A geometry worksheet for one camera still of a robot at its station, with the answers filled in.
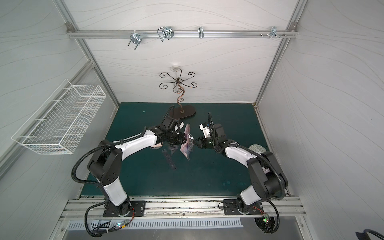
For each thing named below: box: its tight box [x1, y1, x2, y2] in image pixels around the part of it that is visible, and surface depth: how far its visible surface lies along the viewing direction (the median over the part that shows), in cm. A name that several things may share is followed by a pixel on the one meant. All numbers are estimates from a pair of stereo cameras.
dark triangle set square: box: [168, 144, 179, 155], surface depth 97 cm
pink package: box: [180, 123, 195, 161], surface depth 88 cm
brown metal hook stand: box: [159, 69, 198, 120], surface depth 97 cm
